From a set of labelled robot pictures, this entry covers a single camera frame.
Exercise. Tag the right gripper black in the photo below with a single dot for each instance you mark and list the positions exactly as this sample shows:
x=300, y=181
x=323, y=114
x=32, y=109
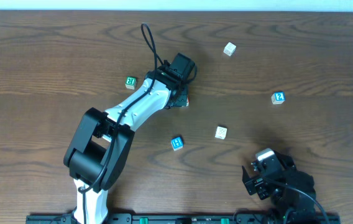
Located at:
x=254, y=182

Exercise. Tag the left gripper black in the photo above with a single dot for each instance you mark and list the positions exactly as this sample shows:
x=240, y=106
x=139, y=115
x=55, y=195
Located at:
x=182, y=100

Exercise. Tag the white block with blue D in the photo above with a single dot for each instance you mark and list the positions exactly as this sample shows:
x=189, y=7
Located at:
x=221, y=132

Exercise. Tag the blue number 2 block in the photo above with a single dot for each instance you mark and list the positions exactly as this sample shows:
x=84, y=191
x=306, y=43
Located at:
x=278, y=98

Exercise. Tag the red letter I block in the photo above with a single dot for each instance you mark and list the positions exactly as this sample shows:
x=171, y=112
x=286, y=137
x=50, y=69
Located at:
x=187, y=101

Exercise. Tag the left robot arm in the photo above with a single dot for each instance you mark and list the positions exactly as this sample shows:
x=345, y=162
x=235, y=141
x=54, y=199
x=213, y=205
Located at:
x=100, y=146

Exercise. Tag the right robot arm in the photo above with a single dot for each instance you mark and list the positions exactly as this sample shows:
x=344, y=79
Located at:
x=291, y=191

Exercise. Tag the blue letter H block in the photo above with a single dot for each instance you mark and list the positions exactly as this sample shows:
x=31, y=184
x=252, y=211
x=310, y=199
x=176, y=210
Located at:
x=177, y=143

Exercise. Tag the green letter R block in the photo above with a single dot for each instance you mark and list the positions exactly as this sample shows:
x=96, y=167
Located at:
x=131, y=83

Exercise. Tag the plain white block far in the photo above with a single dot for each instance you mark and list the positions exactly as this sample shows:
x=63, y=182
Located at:
x=229, y=49

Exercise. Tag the black mounting rail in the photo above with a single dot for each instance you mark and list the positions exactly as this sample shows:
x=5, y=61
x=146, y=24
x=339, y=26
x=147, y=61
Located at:
x=127, y=218

